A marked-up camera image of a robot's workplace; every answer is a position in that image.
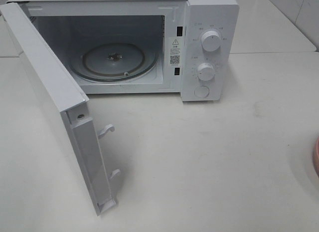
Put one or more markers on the pink round plate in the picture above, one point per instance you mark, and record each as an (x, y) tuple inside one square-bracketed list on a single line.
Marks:
[(316, 157)]

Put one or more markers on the white microwave door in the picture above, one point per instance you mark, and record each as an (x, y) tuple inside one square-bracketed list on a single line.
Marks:
[(65, 105)]

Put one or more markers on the glass microwave turntable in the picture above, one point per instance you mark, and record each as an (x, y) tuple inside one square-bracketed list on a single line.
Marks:
[(115, 58)]

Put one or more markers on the white microwave oven body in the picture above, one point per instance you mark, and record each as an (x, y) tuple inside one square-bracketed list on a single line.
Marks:
[(65, 24)]

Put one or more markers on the white timer knob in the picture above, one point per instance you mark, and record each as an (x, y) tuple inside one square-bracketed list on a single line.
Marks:
[(206, 71)]

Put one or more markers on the upper white power knob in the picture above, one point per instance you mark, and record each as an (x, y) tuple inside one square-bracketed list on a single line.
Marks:
[(211, 40)]

